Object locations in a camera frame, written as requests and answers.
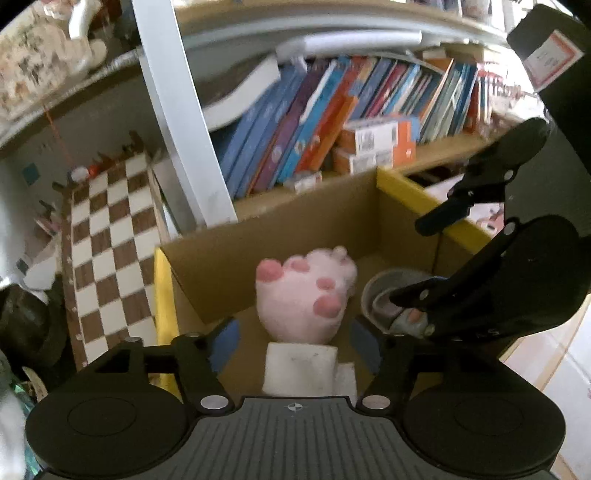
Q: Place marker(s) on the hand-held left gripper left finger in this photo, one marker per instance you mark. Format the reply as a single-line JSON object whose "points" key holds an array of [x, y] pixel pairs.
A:
{"points": [[226, 344]]}

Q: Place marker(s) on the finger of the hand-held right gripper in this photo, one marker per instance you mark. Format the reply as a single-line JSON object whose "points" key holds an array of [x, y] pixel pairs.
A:
{"points": [[489, 175], [438, 295]]}

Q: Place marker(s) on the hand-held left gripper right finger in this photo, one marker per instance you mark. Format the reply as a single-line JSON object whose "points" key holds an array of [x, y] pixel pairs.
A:
{"points": [[367, 344]]}

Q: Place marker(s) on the grey tape roll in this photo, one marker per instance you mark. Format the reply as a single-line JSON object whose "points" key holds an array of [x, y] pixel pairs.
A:
{"points": [[374, 288]]}

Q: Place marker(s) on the pale yellow sponge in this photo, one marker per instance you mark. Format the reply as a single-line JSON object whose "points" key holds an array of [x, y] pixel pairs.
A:
{"points": [[300, 369]]}

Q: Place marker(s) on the pink plush pig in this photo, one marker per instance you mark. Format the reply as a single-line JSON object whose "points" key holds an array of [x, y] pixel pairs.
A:
{"points": [[300, 300]]}

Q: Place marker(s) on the yellow cardboard box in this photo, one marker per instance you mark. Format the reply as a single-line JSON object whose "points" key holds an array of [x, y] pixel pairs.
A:
{"points": [[277, 230]]}

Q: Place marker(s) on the wooden bookshelf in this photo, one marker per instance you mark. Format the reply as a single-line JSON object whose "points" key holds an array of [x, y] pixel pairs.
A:
{"points": [[443, 147]]}

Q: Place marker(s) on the brown white chessboard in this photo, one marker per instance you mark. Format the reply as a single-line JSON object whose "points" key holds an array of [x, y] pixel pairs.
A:
{"points": [[111, 258]]}

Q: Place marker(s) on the small white red box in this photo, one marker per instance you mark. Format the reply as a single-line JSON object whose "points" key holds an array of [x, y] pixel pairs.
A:
{"points": [[304, 182]]}

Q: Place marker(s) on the black bag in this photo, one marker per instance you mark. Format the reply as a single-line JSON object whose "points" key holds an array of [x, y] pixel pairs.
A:
{"points": [[27, 323]]}

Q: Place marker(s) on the row of books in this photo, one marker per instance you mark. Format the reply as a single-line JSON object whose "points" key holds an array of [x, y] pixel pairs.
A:
{"points": [[295, 120]]}

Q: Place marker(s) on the pile of clothes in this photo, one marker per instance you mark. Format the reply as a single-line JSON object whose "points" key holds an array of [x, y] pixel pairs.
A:
{"points": [[11, 415]]}

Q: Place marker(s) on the lucky cat figurine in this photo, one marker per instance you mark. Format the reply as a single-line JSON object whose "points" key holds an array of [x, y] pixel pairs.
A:
{"points": [[32, 69]]}

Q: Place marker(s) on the white shelf post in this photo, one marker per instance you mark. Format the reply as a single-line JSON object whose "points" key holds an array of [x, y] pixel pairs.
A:
{"points": [[184, 138]]}

